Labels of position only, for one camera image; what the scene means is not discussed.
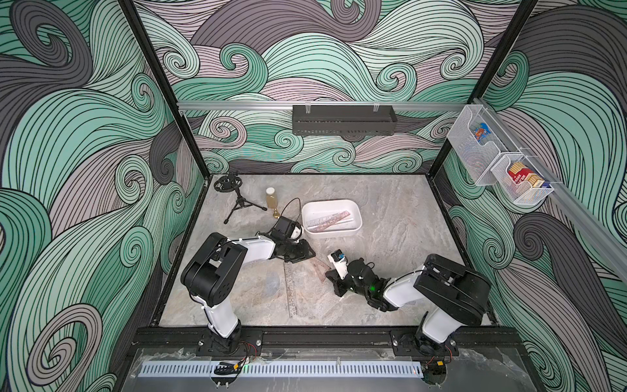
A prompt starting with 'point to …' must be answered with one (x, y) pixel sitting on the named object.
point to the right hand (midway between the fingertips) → (329, 273)
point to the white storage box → (316, 208)
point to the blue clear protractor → (272, 283)
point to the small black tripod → (231, 183)
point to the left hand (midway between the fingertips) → (313, 253)
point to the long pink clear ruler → (291, 289)
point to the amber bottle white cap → (272, 201)
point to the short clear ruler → (320, 221)
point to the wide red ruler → (332, 220)
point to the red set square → (320, 267)
